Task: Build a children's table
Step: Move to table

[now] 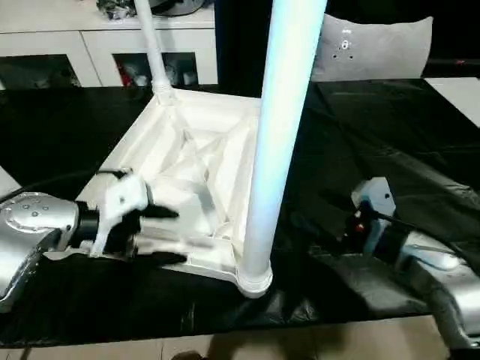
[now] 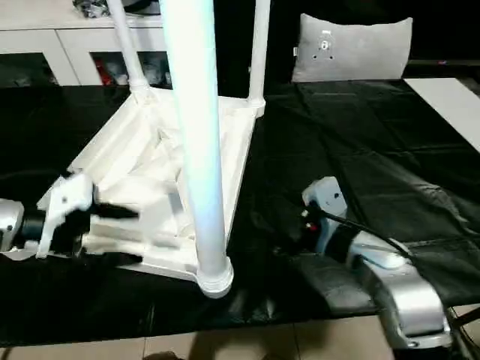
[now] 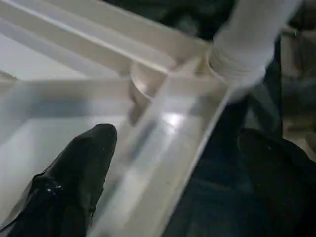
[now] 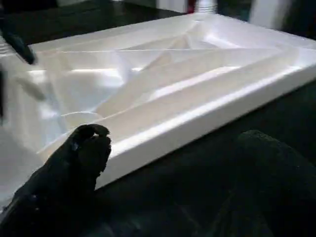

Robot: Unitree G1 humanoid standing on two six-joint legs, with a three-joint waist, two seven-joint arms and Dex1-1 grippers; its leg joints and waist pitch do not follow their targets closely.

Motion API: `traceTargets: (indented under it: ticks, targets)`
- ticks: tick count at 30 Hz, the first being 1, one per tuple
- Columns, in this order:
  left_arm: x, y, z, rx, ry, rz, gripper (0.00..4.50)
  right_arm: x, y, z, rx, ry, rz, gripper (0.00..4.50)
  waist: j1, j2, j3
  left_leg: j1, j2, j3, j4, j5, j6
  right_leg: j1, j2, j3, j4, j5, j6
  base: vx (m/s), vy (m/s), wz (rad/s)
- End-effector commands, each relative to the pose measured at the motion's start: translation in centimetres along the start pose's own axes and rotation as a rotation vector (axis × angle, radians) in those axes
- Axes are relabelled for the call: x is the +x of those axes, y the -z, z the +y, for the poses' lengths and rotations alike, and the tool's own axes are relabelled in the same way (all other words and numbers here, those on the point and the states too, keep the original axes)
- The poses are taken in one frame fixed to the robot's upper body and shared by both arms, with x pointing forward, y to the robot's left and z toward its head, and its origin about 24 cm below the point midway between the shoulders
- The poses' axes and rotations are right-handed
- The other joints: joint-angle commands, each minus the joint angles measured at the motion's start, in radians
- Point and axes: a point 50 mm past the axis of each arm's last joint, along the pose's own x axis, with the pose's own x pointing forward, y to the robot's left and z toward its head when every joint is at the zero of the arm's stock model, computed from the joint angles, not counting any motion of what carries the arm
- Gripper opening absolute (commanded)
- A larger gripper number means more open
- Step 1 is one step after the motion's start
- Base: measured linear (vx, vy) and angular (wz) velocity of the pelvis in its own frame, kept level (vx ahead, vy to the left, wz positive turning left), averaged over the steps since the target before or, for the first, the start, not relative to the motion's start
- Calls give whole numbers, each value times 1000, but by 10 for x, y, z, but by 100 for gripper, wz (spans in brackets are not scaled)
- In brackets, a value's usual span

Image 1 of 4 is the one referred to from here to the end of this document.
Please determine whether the white plastic table top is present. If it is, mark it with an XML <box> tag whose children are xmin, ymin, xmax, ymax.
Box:
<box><xmin>40</xmin><ymin>88</ymin><xmax>275</xmax><ymax>299</ymax></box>

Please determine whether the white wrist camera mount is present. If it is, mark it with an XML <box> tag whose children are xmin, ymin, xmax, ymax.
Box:
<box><xmin>88</xmin><ymin>168</ymin><xmax>152</xmax><ymax>260</ymax></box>
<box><xmin>350</xmin><ymin>176</ymin><xmax>398</xmax><ymax>257</ymax></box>

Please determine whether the white flat board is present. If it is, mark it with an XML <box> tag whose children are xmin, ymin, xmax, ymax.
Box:
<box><xmin>425</xmin><ymin>76</ymin><xmax>480</xmax><ymax>129</ymax></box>

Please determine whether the black sofa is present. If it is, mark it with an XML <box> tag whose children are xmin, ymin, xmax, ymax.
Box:
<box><xmin>215</xmin><ymin>0</ymin><xmax>480</xmax><ymax>81</ymax></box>

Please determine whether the white cabinet with glass doors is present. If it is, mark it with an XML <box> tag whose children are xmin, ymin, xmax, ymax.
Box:
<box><xmin>0</xmin><ymin>0</ymin><xmax>219</xmax><ymax>90</ymax></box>

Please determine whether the light grey pillow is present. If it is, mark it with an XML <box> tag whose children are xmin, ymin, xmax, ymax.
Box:
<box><xmin>310</xmin><ymin>13</ymin><xmax>435</xmax><ymax>83</ymax></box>

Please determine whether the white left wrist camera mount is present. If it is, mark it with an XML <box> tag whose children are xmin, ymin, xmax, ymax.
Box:
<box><xmin>88</xmin><ymin>168</ymin><xmax>152</xmax><ymax>260</ymax></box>

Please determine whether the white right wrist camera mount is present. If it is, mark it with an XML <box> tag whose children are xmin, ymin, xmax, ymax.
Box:
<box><xmin>350</xmin><ymin>176</ymin><xmax>398</xmax><ymax>257</ymax></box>

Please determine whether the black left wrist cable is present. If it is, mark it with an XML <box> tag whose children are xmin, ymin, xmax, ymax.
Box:
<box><xmin>0</xmin><ymin>169</ymin><xmax>125</xmax><ymax>200</ymax></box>

